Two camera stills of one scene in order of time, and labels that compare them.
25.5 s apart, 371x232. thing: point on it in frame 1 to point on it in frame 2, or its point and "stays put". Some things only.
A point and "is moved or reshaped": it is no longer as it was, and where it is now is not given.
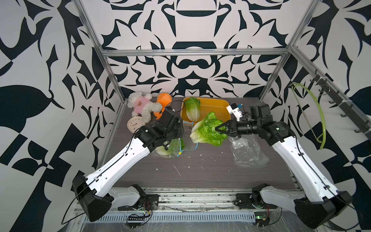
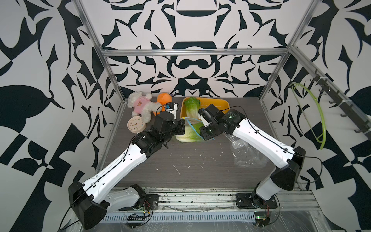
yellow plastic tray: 218,106 stays put
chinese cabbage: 204,131 is moved or reshaped
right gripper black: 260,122 to 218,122
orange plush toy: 164,99 stays put
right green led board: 262,218 stays put
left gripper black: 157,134 stays put
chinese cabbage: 173,147 to 192,134
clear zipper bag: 247,152 stays put
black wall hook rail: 348,110 stays put
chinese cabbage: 192,105 stays put
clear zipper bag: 173,147 to 192,133
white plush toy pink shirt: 142,106 stays put
